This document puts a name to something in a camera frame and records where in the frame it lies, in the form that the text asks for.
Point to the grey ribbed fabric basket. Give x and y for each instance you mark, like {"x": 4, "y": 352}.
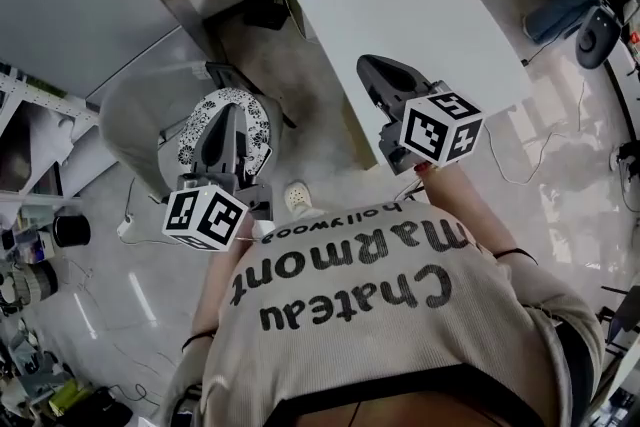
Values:
{"x": 37, "y": 280}

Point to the black wifi router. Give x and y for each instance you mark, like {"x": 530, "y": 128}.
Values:
{"x": 265, "y": 15}

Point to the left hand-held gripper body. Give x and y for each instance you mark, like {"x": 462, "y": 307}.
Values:
{"x": 205, "y": 220}

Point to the person's right forearm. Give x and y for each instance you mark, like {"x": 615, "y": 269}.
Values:
{"x": 460, "y": 210}

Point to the person's white clog shoe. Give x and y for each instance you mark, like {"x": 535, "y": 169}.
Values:
{"x": 297, "y": 197}

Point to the white power strip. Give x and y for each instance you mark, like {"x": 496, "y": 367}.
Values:
{"x": 125, "y": 226}

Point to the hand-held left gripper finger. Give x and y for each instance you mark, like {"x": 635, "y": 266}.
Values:
{"x": 239, "y": 150}
{"x": 210, "y": 150}

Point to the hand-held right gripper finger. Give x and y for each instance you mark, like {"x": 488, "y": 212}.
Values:
{"x": 375, "y": 90}
{"x": 415, "y": 75}

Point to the black grey swivel chair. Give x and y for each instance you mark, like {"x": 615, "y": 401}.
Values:
{"x": 595, "y": 37}

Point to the light green bag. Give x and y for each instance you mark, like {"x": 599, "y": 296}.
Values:
{"x": 70, "y": 395}

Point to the white metal shelf rack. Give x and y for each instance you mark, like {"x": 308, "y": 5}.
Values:
{"x": 40, "y": 97}

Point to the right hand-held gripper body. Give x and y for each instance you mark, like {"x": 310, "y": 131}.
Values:
{"x": 440, "y": 130}

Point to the cream printed sweatshirt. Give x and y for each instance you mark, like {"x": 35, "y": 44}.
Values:
{"x": 350, "y": 340}

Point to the floral black-white seat cushion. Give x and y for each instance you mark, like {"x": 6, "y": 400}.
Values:
{"x": 257, "y": 125}

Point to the black waste bin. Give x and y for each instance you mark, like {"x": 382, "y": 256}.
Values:
{"x": 71, "y": 231}

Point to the white refrigerator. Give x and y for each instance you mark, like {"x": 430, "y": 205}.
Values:
{"x": 90, "y": 0}

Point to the person's left forearm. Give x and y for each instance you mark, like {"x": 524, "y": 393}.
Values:
{"x": 212, "y": 295}

